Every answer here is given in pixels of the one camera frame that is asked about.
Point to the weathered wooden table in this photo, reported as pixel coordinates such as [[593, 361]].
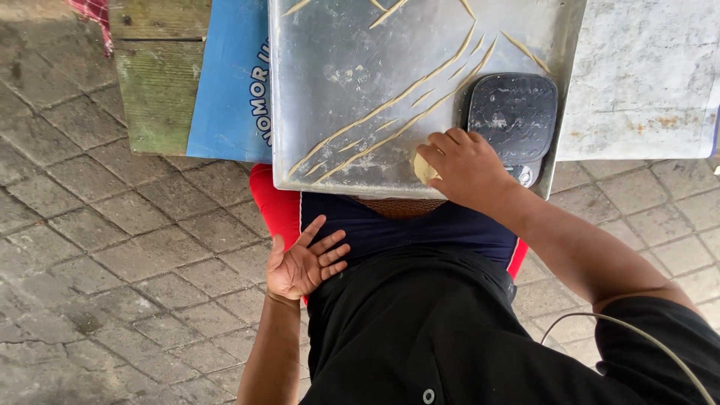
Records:
[[160, 95]]

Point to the silver metal tray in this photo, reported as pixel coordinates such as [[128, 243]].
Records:
[[337, 84]]

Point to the person's navy shorts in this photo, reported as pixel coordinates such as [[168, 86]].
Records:
[[405, 233]]

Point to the person's right fingers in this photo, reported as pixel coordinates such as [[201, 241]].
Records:
[[441, 145]]

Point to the red checked cloth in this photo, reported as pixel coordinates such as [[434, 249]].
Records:
[[97, 14]]

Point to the pale dough ball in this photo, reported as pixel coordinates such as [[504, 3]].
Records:
[[422, 171]]

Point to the red plastic stool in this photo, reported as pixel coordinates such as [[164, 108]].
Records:
[[275, 205]]

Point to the white worn board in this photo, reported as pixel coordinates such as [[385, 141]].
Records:
[[641, 79]]

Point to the person's black shirt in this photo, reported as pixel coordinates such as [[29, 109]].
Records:
[[416, 332]]

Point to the person's right hand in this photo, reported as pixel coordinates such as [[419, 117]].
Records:
[[469, 169]]

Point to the person's left hand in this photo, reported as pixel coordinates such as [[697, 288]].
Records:
[[292, 273]]

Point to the black digital kitchen scale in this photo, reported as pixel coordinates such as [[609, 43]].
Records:
[[512, 112]]

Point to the blue printed banner sheet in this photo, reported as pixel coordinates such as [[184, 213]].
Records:
[[230, 84]]

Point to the brown woven basket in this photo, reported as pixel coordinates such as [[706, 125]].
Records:
[[399, 207]]

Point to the group of thin dough strips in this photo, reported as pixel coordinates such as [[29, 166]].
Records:
[[388, 105]]

